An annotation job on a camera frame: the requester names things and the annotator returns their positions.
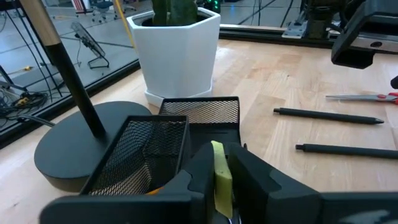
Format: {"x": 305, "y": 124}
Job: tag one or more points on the black ballpoint pen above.
{"x": 342, "y": 151}
{"x": 326, "y": 116}

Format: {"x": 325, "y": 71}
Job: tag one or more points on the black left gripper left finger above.
{"x": 192, "y": 199}

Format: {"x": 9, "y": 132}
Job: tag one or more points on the black mesh desk organizer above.
{"x": 199, "y": 110}

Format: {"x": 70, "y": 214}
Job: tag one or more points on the blue office chair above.
{"x": 102, "y": 6}

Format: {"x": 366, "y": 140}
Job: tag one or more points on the white globe table lamp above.
{"x": 71, "y": 149}

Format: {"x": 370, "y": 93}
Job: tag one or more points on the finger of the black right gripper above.
{"x": 395, "y": 82}

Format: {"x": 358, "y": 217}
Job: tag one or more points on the black perforated computer case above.
{"x": 211, "y": 6}

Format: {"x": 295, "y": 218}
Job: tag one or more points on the grey floor fan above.
{"x": 87, "y": 40}

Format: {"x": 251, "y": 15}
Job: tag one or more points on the white hexagonal plant pot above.
{"x": 177, "y": 62}

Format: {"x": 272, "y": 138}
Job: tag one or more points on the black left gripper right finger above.
{"x": 264, "y": 202}

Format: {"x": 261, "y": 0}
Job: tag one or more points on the green columnar cactus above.
{"x": 174, "y": 12}

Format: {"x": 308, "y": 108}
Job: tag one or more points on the yellow green eraser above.
{"x": 222, "y": 186}

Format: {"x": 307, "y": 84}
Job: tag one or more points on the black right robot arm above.
{"x": 317, "y": 18}

